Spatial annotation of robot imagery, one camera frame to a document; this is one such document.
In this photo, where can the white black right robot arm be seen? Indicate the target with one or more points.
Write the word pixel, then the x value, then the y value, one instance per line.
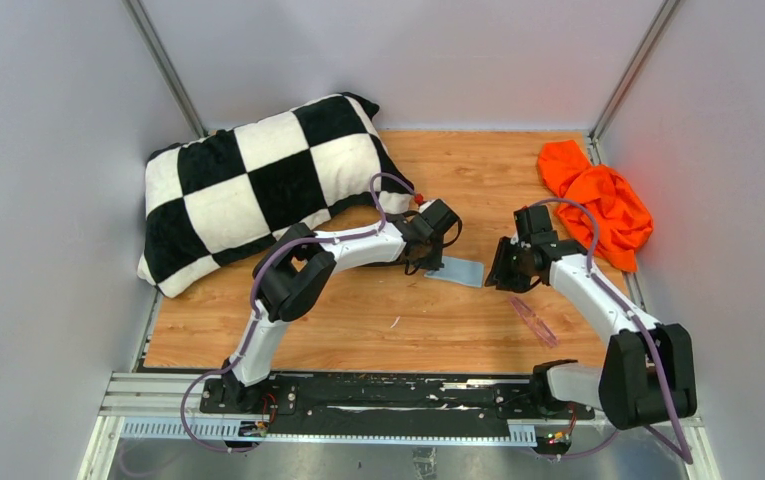
pixel 648 372

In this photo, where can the orange crumpled cloth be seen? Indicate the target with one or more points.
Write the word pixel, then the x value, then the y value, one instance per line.
pixel 609 202

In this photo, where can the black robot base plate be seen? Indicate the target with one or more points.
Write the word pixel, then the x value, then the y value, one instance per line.
pixel 387 405

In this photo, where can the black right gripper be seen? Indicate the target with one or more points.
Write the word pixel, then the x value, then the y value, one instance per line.
pixel 500 275

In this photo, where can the black white checkered pillow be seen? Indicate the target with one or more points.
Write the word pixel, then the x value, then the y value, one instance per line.
pixel 232 194

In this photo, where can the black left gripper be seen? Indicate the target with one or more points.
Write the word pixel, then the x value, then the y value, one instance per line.
pixel 433 262

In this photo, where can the aluminium frame rail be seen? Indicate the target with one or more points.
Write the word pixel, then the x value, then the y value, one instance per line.
pixel 152 40

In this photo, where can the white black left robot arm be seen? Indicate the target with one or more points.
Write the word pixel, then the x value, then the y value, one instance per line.
pixel 289 280

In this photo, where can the pink transparent sunglasses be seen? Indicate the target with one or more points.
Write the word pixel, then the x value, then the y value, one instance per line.
pixel 534 322

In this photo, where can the light blue cleaning cloth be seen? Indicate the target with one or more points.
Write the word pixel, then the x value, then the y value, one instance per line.
pixel 459 271

